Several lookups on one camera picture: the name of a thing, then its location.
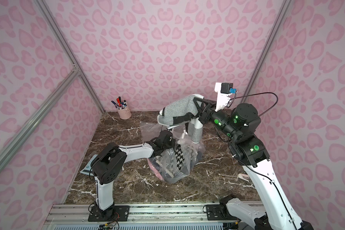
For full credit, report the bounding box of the grey white checked blanket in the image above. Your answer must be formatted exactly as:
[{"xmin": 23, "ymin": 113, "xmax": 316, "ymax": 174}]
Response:
[{"xmin": 157, "ymin": 94, "xmax": 204, "ymax": 143}]

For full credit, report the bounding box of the black white houndstooth blanket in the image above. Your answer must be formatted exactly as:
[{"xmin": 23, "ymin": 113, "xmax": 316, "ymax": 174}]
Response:
[{"xmin": 174, "ymin": 145, "xmax": 187, "ymax": 171}]

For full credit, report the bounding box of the clear plastic vacuum bag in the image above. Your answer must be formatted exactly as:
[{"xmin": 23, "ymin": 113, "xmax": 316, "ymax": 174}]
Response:
[{"xmin": 141, "ymin": 122, "xmax": 205, "ymax": 184}]

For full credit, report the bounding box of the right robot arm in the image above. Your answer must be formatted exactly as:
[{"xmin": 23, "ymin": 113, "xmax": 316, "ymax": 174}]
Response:
[{"xmin": 195, "ymin": 99, "xmax": 313, "ymax": 230}]

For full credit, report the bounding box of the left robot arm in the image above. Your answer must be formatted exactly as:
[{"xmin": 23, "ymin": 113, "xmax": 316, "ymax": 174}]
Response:
[{"xmin": 88, "ymin": 130, "xmax": 176, "ymax": 222}]

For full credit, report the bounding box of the pink folded blanket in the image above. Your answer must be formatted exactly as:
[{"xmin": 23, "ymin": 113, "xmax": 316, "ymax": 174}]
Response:
[{"xmin": 147, "ymin": 158, "xmax": 165, "ymax": 181}]

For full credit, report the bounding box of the pink pen cup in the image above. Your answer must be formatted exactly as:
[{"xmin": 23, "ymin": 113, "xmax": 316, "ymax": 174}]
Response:
[{"xmin": 117, "ymin": 106, "xmax": 131, "ymax": 120}]

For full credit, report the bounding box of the light blue calculator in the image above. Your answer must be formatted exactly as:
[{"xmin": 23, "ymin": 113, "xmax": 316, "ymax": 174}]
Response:
[{"xmin": 80, "ymin": 154, "xmax": 98, "ymax": 176}]

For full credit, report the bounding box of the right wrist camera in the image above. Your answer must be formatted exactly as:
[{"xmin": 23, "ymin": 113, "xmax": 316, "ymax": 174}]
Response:
[{"xmin": 214, "ymin": 82, "xmax": 237, "ymax": 112}]

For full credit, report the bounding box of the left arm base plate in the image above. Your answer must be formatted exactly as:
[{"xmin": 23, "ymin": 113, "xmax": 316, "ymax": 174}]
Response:
[{"xmin": 88, "ymin": 204, "xmax": 130, "ymax": 222}]

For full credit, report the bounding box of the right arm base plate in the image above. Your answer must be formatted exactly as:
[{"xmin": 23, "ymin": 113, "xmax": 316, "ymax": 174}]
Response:
[{"xmin": 202, "ymin": 204, "xmax": 234, "ymax": 221}]

